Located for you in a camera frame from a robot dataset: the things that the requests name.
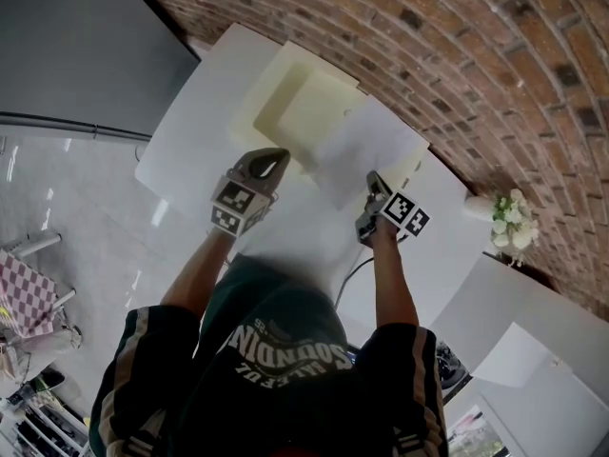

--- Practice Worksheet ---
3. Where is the person's right forearm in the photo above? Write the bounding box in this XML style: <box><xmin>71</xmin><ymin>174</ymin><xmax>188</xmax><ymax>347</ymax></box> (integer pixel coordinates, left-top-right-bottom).
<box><xmin>370</xmin><ymin>216</ymin><xmax>421</xmax><ymax>328</ymax></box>

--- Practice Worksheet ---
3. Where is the metal chair frame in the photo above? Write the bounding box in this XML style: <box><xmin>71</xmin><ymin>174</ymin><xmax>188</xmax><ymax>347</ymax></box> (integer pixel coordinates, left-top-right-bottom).
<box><xmin>0</xmin><ymin>232</ymin><xmax>78</xmax><ymax>309</ymax></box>

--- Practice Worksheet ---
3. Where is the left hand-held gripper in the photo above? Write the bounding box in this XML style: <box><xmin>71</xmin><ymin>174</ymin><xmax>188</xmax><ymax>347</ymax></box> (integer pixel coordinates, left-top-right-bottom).
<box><xmin>209</xmin><ymin>147</ymin><xmax>292</xmax><ymax>240</ymax></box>

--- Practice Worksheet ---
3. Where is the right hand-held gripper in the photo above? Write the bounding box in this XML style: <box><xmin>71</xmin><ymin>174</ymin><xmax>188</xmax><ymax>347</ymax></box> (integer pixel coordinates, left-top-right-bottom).
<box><xmin>355</xmin><ymin>170</ymin><xmax>432</xmax><ymax>248</ymax></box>

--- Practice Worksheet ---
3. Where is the white flower bouquet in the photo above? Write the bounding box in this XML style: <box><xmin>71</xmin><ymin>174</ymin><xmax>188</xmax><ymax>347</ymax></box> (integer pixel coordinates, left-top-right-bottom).
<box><xmin>489</xmin><ymin>188</ymin><xmax>541</xmax><ymax>269</ymax></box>

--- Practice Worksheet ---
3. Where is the white sheet of paper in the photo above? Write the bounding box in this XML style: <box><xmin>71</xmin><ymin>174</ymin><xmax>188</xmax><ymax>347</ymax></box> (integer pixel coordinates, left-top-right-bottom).
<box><xmin>315</xmin><ymin>99</ymin><xmax>428</xmax><ymax>211</ymax></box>

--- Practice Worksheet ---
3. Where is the pink checkered cloth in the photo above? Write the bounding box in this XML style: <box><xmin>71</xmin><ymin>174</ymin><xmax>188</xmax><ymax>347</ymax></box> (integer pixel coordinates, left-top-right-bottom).
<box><xmin>0</xmin><ymin>248</ymin><xmax>59</xmax><ymax>338</ymax></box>

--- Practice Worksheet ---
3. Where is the grey cable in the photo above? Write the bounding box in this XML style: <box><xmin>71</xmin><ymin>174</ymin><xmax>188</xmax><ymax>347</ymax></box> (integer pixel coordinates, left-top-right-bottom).
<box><xmin>335</xmin><ymin>253</ymin><xmax>378</xmax><ymax>309</ymax></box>

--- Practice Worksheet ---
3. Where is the white vase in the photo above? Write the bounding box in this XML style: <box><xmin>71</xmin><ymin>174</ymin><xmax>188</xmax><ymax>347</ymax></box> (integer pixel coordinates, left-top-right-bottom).
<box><xmin>464</xmin><ymin>196</ymin><xmax>497</xmax><ymax>224</ymax></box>

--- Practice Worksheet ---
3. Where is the black round appliance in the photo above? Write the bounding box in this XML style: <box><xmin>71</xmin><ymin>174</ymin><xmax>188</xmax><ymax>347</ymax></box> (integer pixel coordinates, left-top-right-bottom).
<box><xmin>434</xmin><ymin>340</ymin><xmax>473</xmax><ymax>405</ymax></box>

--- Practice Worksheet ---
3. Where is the cream plastic tray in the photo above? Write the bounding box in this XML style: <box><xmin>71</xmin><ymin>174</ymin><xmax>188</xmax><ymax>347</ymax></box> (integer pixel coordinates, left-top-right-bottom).
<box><xmin>227</xmin><ymin>40</ymin><xmax>430</xmax><ymax>181</ymax></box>

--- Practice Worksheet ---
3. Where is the dark green printed shirt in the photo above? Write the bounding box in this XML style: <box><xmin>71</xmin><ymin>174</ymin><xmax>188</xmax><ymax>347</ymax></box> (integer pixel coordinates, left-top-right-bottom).
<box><xmin>88</xmin><ymin>253</ymin><xmax>449</xmax><ymax>457</ymax></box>

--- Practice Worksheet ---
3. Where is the white cabinet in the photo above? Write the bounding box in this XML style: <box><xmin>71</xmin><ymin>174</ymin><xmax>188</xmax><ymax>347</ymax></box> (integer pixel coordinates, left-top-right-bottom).
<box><xmin>429</xmin><ymin>251</ymin><xmax>609</xmax><ymax>457</ymax></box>

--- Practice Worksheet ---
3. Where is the grey metal cabinet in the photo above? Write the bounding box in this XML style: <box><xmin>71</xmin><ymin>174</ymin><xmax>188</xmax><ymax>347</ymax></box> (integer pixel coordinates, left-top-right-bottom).
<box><xmin>0</xmin><ymin>0</ymin><xmax>202</xmax><ymax>143</ymax></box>

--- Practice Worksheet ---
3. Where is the person's left forearm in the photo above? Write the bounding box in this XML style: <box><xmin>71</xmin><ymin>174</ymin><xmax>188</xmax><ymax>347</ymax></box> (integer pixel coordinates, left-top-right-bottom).
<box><xmin>160</xmin><ymin>228</ymin><xmax>240</xmax><ymax>314</ymax></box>

